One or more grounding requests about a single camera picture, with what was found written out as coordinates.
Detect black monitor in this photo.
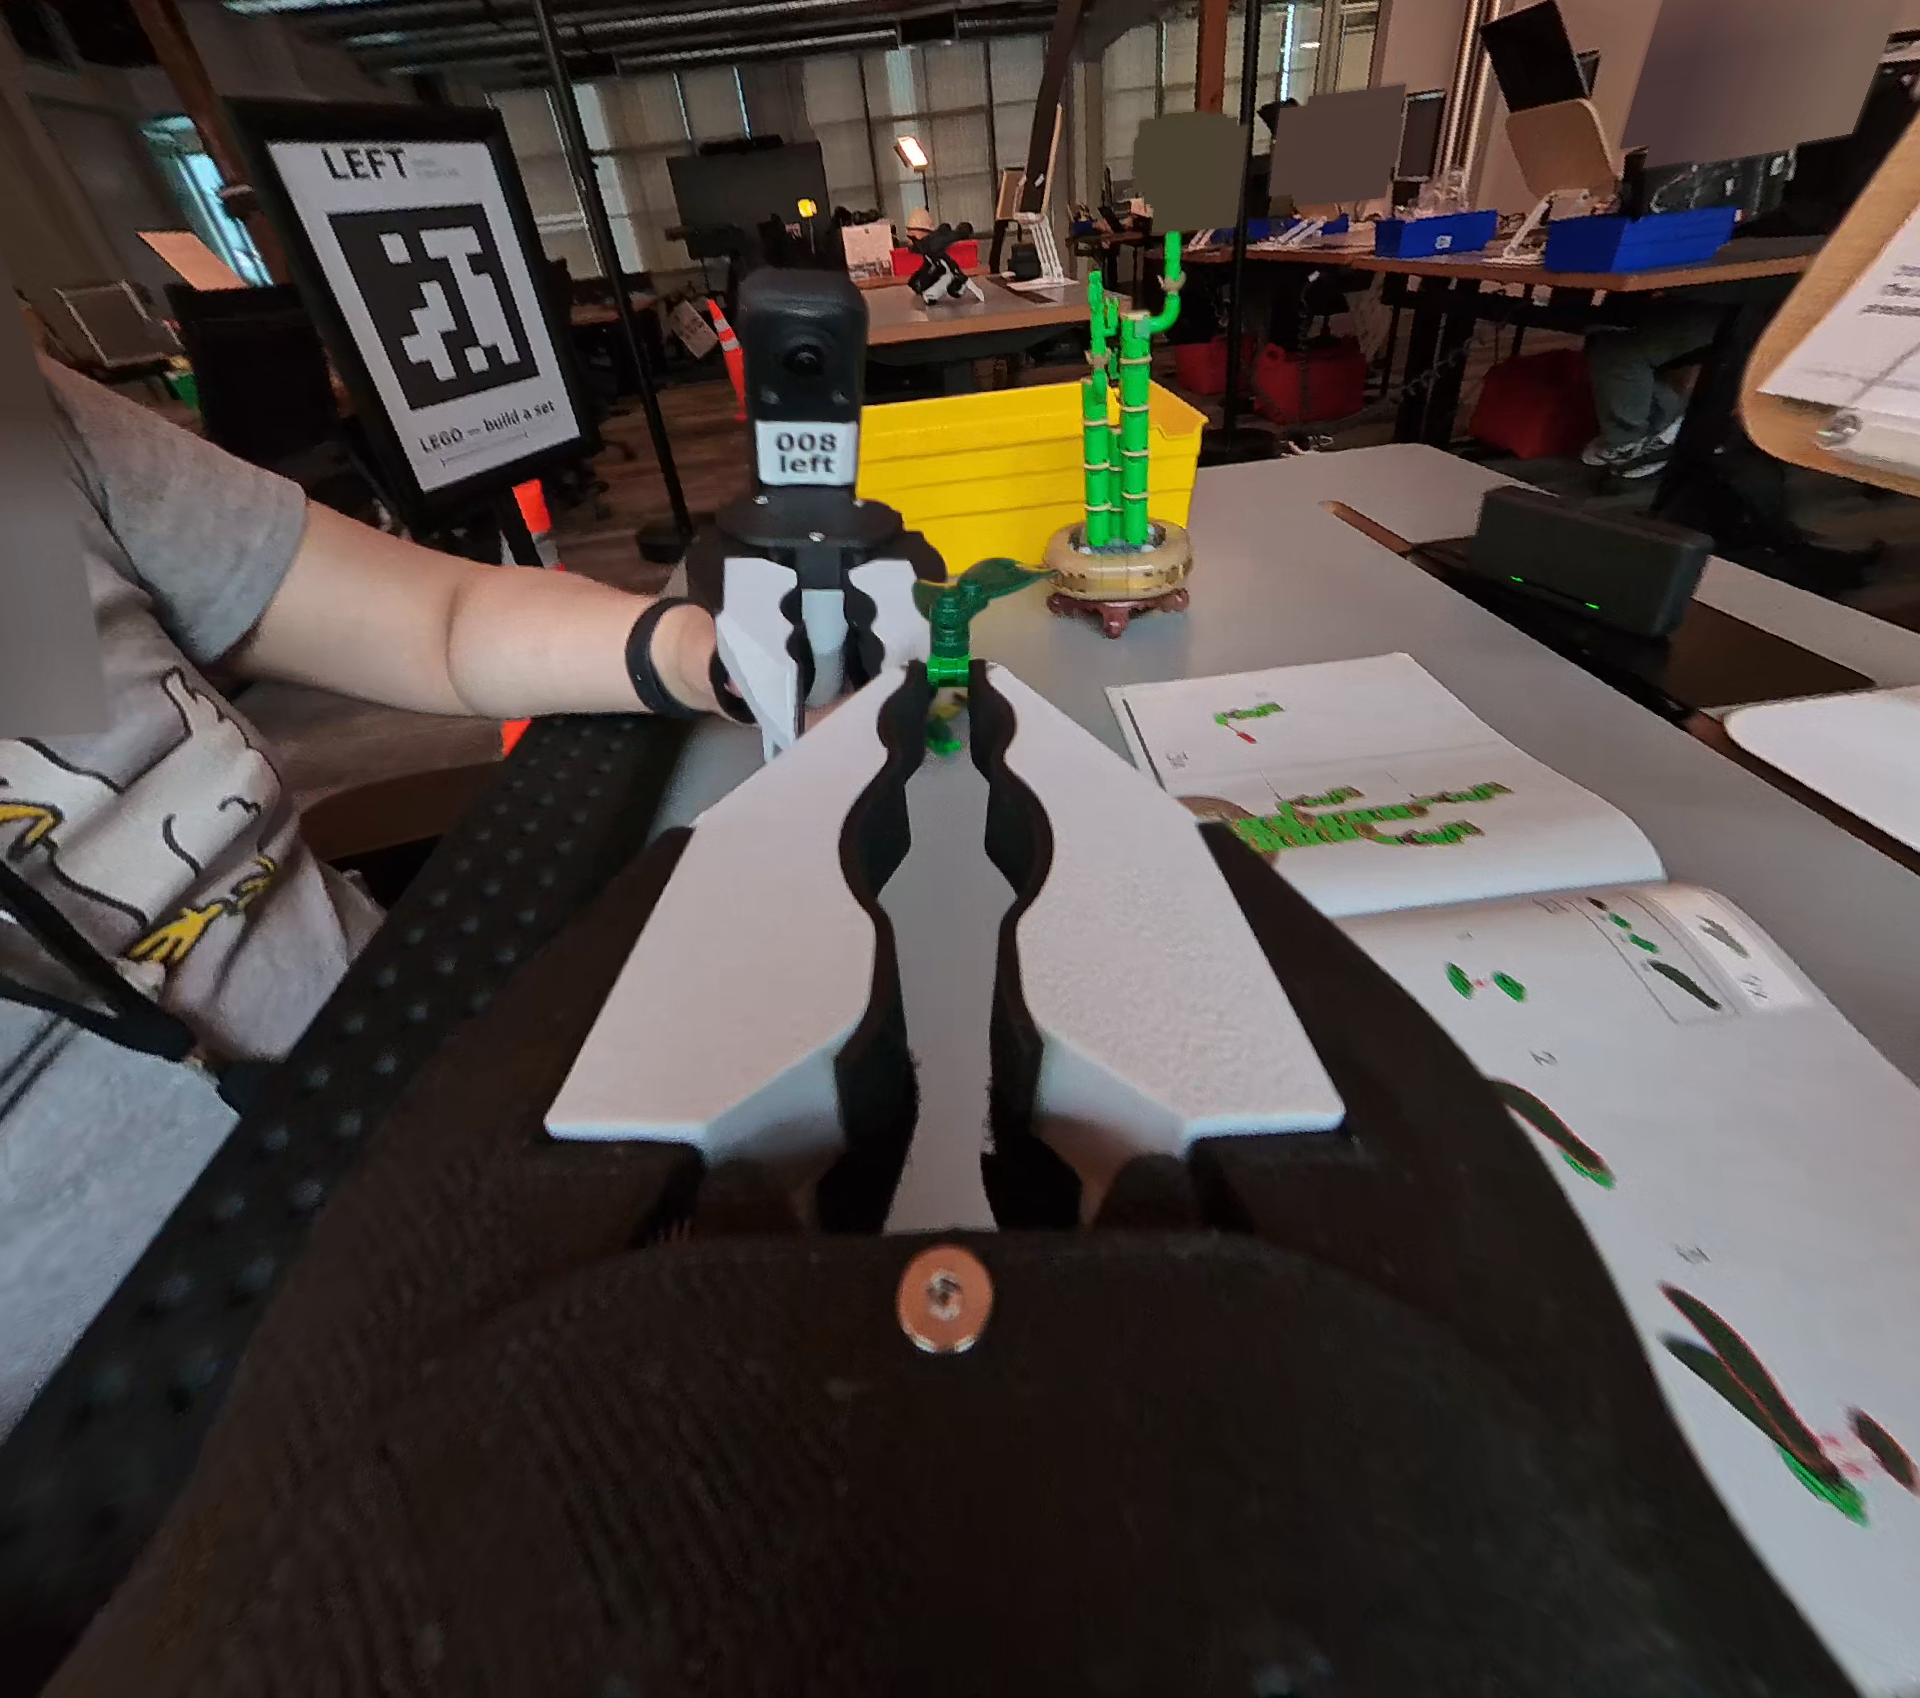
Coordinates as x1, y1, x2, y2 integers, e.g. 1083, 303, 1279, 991
665, 137, 833, 246

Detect white tablet stand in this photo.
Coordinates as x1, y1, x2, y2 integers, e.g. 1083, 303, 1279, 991
1001, 169, 1074, 281

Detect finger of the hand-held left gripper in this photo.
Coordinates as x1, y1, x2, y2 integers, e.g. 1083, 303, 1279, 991
713, 552, 820, 766
815, 553, 935, 721

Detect green lego leaf sprig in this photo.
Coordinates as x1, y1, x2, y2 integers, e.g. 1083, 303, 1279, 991
914, 557, 1051, 758

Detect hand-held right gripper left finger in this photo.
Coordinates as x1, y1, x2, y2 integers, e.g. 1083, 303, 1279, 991
543, 660, 924, 1182

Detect lego instruction booklet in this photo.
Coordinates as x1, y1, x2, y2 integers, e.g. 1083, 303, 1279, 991
1105, 651, 1920, 1698

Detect small black white robot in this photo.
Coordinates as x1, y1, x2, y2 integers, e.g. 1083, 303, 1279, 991
899, 216, 987, 305

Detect white stand base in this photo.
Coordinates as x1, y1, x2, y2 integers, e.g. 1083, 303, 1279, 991
1722, 684, 1920, 853

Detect black box device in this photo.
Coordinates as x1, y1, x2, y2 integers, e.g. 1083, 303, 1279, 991
1476, 486, 1716, 639

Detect black strap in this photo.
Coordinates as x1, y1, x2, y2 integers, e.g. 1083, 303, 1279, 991
0, 859, 200, 1063

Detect black wrist band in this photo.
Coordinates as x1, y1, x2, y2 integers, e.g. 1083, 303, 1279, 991
626, 599, 679, 721

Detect black pole stand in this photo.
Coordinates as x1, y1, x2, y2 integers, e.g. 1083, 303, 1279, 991
404, 0, 696, 563
1194, 0, 1342, 462

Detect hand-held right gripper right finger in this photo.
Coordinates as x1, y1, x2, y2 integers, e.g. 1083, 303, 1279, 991
966, 660, 1348, 1188

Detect black framed tag sign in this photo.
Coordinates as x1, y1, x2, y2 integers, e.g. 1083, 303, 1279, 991
223, 96, 605, 517

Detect green lego bamboo model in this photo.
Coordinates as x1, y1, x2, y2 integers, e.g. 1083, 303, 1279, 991
1044, 228, 1201, 639

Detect blue plastic bin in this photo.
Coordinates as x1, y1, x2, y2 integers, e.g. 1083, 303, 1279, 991
1542, 203, 1741, 275
1374, 210, 1501, 263

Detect person's left hand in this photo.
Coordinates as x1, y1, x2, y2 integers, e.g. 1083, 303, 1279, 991
665, 599, 756, 726

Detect background grey table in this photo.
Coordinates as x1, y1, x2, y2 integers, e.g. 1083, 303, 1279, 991
861, 272, 1086, 357

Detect red crate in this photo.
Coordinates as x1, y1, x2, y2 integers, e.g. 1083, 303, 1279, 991
1465, 351, 1602, 462
1199, 336, 1370, 428

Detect person's left forearm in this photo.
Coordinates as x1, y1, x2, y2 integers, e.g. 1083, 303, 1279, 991
271, 497, 669, 721

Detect yellow plastic bin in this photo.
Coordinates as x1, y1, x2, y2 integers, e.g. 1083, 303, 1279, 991
854, 381, 1212, 578

